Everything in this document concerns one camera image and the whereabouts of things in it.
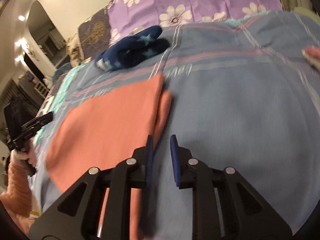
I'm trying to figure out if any coral long-sleeve sweater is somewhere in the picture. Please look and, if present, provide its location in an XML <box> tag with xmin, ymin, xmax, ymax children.
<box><xmin>44</xmin><ymin>74</ymin><xmax>174</xmax><ymax>240</ymax></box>

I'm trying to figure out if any left forearm orange sleeve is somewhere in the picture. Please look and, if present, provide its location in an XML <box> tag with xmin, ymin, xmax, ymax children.
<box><xmin>1</xmin><ymin>157</ymin><xmax>33</xmax><ymax>235</ymax></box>

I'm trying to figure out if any pink folded clothes stack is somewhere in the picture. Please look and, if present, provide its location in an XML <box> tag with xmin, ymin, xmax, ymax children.
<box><xmin>302</xmin><ymin>46</ymin><xmax>320</xmax><ymax>71</ymax></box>

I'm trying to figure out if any left hand white glove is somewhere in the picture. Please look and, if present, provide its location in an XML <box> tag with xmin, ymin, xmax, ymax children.
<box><xmin>10</xmin><ymin>140</ymin><xmax>37</xmax><ymax>167</ymax></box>

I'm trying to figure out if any teal star blanket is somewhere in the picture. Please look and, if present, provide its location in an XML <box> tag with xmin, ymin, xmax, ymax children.
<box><xmin>33</xmin><ymin>65</ymin><xmax>87</xmax><ymax>147</ymax></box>

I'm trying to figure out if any beige cloth bundle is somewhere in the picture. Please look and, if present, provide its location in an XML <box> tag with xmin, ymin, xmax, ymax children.
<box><xmin>66</xmin><ymin>34</ymin><xmax>82</xmax><ymax>68</ymax></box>

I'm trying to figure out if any dark tree-print pillow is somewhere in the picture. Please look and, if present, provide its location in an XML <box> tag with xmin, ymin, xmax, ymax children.
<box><xmin>78</xmin><ymin>7</ymin><xmax>111</xmax><ymax>60</ymax></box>

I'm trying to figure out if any blue plaid bed sheet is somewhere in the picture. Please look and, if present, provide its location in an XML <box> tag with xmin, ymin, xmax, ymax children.
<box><xmin>32</xmin><ymin>11</ymin><xmax>319</xmax><ymax>239</ymax></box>

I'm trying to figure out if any navy star fleece garment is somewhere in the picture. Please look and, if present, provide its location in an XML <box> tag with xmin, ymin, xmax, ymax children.
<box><xmin>94</xmin><ymin>25</ymin><xmax>170</xmax><ymax>72</ymax></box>

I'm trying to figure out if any purple floral pillow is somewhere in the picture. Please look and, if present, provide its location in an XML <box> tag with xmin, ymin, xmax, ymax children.
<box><xmin>107</xmin><ymin>0</ymin><xmax>283</xmax><ymax>44</ymax></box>

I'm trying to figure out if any green blanket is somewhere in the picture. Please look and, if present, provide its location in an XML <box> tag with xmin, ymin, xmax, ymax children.
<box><xmin>293</xmin><ymin>7</ymin><xmax>320</xmax><ymax>24</ymax></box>

